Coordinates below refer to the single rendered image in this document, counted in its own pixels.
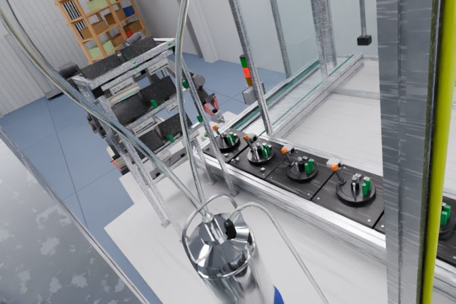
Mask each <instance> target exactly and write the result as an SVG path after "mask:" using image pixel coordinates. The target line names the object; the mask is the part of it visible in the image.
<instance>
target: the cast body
mask: <svg viewBox="0 0 456 304"><path fill-rule="evenodd" d="M212 112H213V114H214V117H213V116H210V118H211V121H213V122H215V123H217V124H220V123H225V119H224V117H223V114H222V112H221V111H220V110H218V109H213V110H212Z"/></svg>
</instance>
